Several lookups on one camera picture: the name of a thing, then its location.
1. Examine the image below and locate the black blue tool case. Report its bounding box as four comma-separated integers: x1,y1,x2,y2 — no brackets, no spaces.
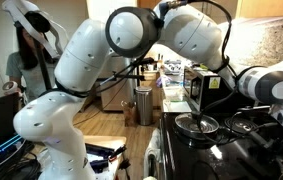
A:
84,142,115,174

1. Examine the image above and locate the pale yellow towel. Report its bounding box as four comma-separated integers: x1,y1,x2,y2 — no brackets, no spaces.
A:
143,127,163,179

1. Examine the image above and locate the black red clamp tool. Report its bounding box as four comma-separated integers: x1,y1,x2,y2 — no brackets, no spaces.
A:
108,144,129,160

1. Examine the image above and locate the wooden base cabinet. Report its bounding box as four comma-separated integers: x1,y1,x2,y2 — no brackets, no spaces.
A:
140,70,164,111

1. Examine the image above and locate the yellow packet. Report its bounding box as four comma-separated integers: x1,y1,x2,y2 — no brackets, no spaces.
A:
199,60,215,71

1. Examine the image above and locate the dish rack with dishes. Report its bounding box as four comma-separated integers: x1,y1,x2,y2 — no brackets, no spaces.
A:
162,59,185,76

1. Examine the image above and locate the black electric stove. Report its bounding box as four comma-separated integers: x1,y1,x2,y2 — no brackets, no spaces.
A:
159,99,283,180

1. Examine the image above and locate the glass lid with black knob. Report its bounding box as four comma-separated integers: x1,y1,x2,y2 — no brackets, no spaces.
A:
174,112,220,141

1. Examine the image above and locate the woman in grey shirt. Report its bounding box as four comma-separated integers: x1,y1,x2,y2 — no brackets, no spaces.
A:
4,11,57,103

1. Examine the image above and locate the black cable bundle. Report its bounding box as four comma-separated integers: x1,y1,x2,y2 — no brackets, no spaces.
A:
0,139,44,180

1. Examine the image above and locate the clear plastic container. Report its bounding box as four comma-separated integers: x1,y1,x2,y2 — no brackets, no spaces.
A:
163,84,185,101

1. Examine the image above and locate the white curved frame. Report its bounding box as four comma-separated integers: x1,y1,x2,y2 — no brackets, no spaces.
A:
1,0,69,59

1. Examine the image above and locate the black stereo camera bar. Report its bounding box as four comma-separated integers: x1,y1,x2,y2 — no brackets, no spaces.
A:
132,57,156,67

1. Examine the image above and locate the wooden side table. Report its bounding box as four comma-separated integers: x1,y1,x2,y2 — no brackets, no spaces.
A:
82,134,129,180

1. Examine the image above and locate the light wooden wall cabinet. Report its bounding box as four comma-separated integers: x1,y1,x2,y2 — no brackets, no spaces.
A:
235,0,283,18

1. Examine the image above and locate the black stand pole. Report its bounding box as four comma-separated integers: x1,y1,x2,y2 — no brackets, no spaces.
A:
35,41,53,92

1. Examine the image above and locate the stainless steel trash can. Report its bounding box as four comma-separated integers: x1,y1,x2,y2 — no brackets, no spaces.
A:
135,85,154,127

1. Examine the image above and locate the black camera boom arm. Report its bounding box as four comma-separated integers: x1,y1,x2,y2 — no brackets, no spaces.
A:
99,73,146,87

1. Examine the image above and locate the stainless steel refrigerator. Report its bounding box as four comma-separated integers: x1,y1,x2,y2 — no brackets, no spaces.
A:
99,54,139,113

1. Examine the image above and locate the white VR controller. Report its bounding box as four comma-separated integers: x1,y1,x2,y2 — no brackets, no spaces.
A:
1,80,19,96

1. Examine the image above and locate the black coil burner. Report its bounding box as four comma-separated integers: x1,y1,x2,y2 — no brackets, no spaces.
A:
223,116,260,135

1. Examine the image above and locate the grey frying pan black handle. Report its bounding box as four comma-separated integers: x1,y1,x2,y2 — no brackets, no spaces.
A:
246,130,283,180

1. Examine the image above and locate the black VR headset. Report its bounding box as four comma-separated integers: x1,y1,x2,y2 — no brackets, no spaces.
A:
13,11,51,33

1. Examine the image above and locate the purple cloth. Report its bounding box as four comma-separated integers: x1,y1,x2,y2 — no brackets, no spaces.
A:
155,75,165,88

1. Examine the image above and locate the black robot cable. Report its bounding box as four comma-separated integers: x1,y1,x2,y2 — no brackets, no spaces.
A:
54,0,280,146

